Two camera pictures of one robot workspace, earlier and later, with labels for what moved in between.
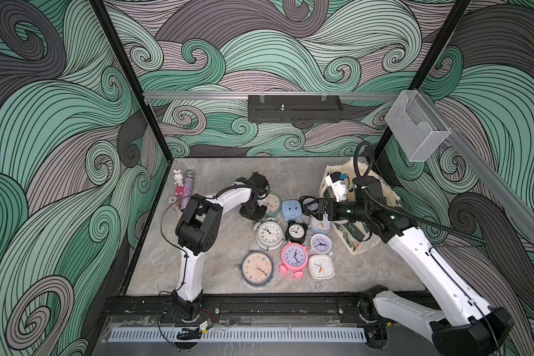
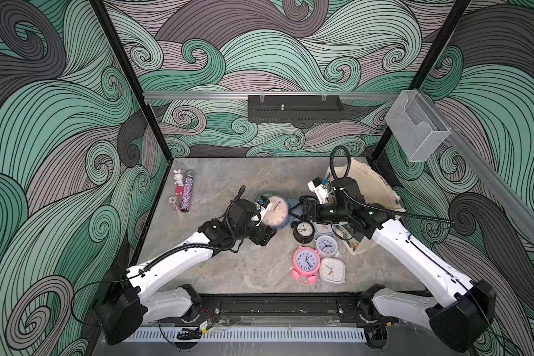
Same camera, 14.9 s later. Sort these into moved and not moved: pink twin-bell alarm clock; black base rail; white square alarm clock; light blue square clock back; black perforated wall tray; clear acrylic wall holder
Moved: white square alarm clock; pink twin-bell alarm clock
Not moved: black base rail; clear acrylic wall holder; light blue square clock back; black perforated wall tray
